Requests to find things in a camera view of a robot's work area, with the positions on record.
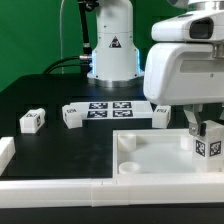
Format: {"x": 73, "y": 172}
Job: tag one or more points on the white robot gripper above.
{"x": 186, "y": 65}

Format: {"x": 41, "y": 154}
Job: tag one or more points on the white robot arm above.
{"x": 115, "y": 60}

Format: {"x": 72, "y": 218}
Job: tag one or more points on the white marker tag plate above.
{"x": 113, "y": 110}

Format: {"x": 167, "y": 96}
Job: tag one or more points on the white square tabletop tray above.
{"x": 152, "y": 152}

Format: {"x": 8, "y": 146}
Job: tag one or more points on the white front fence rail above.
{"x": 122, "y": 190}

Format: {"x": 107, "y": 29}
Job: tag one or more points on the white left fence piece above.
{"x": 7, "y": 151}

